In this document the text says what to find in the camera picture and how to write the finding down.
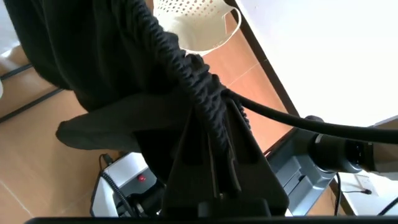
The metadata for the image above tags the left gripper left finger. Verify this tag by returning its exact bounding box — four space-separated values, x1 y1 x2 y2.
163 110 219 216

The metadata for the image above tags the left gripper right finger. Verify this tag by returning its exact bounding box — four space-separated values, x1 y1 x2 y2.
219 99 290 217

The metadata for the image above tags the black garment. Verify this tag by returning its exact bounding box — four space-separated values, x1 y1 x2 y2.
2 0 252 184

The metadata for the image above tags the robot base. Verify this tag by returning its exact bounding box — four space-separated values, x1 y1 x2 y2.
90 127 338 218

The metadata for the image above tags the white laundry basket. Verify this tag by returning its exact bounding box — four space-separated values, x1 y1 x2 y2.
152 0 243 57

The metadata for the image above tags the black clothes rack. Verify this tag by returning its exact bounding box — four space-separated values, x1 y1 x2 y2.
0 63 65 124

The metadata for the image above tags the black cable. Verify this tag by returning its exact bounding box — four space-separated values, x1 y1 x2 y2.
226 90 398 146

